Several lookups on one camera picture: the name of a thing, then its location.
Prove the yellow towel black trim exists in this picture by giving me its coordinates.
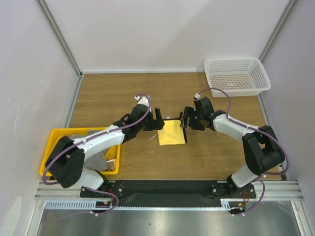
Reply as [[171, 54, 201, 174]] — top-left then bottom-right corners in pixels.
[[157, 112, 187, 146]]

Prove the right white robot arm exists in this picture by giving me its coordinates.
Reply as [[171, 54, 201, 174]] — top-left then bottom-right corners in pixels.
[[181, 97, 285, 198]]

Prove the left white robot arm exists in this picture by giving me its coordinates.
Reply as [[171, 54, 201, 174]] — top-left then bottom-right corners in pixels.
[[43, 104, 164, 197]]

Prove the yellow plastic bin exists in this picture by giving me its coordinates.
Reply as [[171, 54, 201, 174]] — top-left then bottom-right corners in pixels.
[[39, 127, 121, 176]]

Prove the white perforated basket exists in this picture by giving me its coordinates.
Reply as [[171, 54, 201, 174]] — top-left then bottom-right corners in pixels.
[[204, 57, 271, 97]]

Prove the brown towel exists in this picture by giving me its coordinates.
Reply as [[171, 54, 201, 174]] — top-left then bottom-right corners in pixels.
[[106, 159, 116, 172]]

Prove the grey towel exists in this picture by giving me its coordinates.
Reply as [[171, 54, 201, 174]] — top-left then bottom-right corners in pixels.
[[70, 130, 111, 172]]

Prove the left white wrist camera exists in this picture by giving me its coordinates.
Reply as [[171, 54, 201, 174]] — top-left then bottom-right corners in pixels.
[[134, 95, 150, 107]]

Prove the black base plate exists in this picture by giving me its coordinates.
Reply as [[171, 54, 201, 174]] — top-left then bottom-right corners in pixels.
[[81, 179, 256, 208]]

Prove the aluminium frame rail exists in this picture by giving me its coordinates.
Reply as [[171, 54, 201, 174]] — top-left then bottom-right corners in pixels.
[[36, 0, 83, 78]]

